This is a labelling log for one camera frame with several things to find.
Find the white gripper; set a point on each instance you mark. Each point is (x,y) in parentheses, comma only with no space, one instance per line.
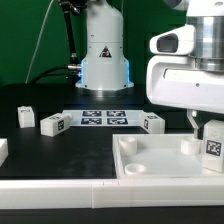
(174,81)

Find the white square tabletop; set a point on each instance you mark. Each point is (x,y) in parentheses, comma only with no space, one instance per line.
(156,156)

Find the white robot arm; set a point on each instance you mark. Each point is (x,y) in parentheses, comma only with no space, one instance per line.
(201,38)

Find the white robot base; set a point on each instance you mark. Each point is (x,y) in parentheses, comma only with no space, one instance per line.
(104,67)

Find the white sheet with AprilTags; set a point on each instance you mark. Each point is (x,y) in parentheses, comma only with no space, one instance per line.
(104,118)

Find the white U-shaped obstacle fence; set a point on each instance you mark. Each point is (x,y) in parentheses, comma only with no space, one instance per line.
(107,193)

